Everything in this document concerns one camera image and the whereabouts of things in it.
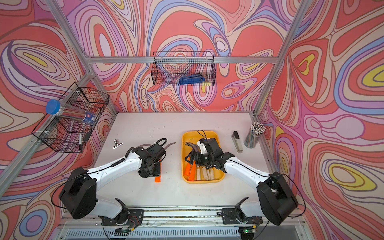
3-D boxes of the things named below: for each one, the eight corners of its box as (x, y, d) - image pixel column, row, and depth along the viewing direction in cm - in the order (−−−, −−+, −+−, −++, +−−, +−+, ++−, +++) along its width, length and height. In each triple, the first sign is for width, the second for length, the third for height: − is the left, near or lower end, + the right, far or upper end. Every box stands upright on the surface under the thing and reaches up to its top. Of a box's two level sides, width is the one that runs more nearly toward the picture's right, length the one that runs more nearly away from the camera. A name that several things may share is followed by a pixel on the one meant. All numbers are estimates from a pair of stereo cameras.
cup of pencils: (244, 149, 101) (253, 131, 86) (242, 139, 106) (250, 122, 91) (256, 149, 101) (266, 131, 86) (253, 139, 106) (262, 122, 91)
